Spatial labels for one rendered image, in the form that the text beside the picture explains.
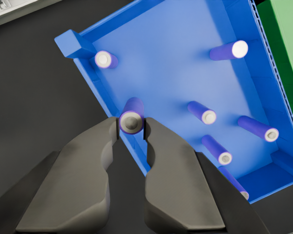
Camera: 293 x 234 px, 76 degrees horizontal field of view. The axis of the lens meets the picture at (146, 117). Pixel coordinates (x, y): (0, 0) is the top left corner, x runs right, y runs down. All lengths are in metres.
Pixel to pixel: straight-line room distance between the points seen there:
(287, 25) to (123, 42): 0.38
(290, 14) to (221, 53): 0.32
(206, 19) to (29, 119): 0.77
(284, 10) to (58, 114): 0.77
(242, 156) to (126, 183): 0.65
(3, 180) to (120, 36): 0.91
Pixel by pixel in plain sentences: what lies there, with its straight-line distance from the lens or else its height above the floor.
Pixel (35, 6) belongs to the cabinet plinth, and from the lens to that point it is 0.83.
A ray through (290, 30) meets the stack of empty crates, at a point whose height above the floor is 0.32.
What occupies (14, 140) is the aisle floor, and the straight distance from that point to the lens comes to 0.96.
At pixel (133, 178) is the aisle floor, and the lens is 0.89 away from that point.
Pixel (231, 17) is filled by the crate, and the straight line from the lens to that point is 0.30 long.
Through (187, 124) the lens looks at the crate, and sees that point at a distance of 0.29.
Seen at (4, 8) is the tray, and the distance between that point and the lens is 0.72.
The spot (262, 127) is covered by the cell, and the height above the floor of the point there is 0.54.
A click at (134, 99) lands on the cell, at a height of 0.58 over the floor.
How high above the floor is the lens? 0.75
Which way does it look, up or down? 76 degrees down
